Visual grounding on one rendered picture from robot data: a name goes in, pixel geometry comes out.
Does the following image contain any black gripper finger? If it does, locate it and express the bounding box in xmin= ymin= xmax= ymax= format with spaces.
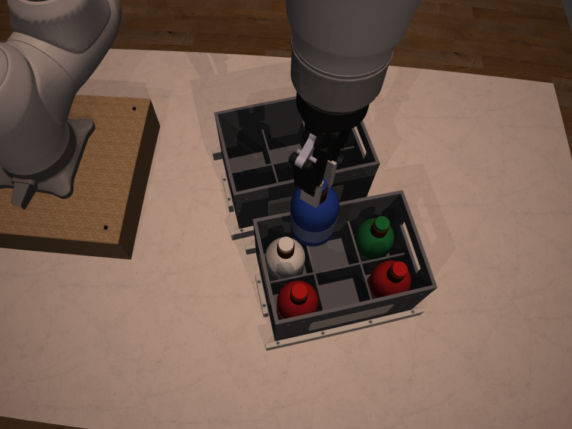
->
xmin=288 ymin=132 xmax=342 ymax=208
xmin=324 ymin=129 xmax=351 ymax=188

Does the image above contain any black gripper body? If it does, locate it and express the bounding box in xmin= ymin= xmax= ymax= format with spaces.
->
xmin=296 ymin=93 xmax=369 ymax=149

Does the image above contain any green bottle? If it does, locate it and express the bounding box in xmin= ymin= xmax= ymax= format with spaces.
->
xmin=354 ymin=216 xmax=394 ymax=262

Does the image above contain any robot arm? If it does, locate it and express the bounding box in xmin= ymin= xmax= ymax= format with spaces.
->
xmin=0 ymin=0 xmax=421 ymax=210

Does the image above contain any beige bottle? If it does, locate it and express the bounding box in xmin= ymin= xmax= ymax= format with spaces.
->
xmin=265 ymin=237 xmax=305 ymax=281

